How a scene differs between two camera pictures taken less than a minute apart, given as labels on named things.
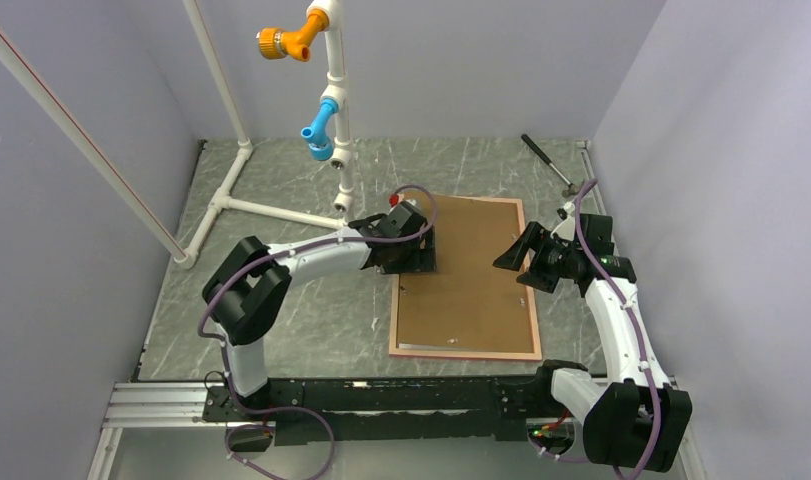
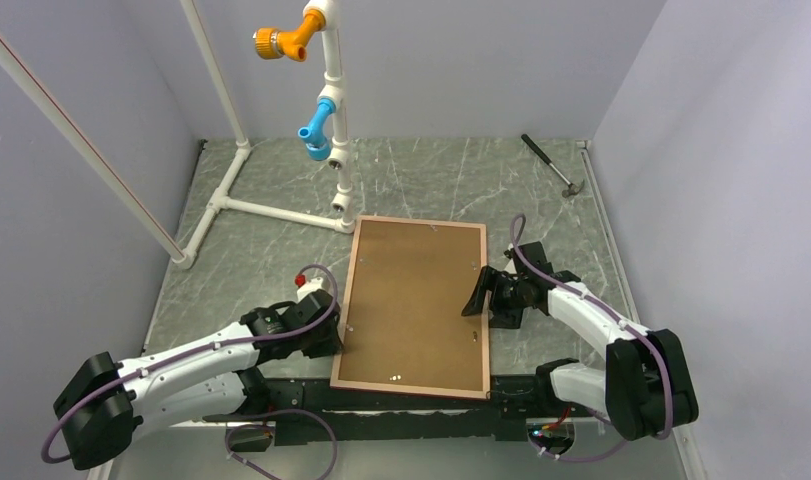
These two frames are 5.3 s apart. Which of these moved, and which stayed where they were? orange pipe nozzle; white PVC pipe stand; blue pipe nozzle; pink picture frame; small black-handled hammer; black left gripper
Moved: black left gripper; pink picture frame
Stayed: white PVC pipe stand; blue pipe nozzle; small black-handled hammer; orange pipe nozzle
